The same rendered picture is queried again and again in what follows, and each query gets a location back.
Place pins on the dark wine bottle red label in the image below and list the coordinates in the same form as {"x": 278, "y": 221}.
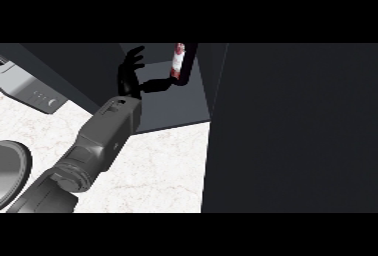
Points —
{"x": 179, "y": 63}

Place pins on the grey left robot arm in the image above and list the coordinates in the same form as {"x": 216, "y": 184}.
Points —
{"x": 104, "y": 133}

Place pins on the dark grey cabinet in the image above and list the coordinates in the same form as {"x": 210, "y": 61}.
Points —
{"x": 167, "y": 103}

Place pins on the dark grey cabinet door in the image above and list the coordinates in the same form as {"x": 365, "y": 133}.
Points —
{"x": 296, "y": 133}

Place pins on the pale grey appliance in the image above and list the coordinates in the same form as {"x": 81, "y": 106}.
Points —
{"x": 30, "y": 88}

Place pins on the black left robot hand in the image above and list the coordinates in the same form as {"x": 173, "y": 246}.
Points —
{"x": 129, "y": 78}

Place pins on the grey round pan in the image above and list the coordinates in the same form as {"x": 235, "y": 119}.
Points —
{"x": 11, "y": 170}

